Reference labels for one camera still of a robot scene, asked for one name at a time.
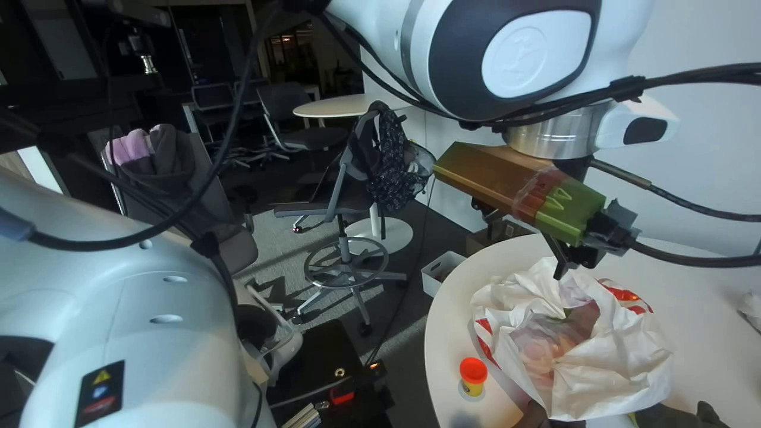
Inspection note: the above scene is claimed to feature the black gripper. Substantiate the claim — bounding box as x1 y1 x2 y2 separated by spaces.
548 200 643 280

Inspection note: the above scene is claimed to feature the yellow container red cap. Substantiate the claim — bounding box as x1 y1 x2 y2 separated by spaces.
456 354 491 400

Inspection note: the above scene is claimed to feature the small white box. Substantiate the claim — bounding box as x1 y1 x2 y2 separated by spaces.
421 251 471 301

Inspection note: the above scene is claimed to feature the black mesh office chair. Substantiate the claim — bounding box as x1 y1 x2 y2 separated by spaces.
294 101 440 328

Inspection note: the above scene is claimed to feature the black controller box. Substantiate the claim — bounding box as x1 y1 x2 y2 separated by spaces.
266 320 399 428

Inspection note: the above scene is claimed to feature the round white side table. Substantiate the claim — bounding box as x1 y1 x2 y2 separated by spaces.
290 93 430 121

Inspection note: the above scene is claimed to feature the dark padded chair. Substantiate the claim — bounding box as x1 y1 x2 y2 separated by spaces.
103 121 259 276

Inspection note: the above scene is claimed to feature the pink cloth bundle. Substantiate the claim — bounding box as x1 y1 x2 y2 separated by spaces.
101 126 175 175

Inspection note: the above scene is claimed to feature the brown green wrist camera box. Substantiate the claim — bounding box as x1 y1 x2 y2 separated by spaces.
434 141 611 247

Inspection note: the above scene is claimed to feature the white round pedestal base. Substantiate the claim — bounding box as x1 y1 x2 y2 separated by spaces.
344 215 417 258

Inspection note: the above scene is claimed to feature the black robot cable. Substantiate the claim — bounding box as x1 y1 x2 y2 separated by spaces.
0 0 276 254
316 0 761 271

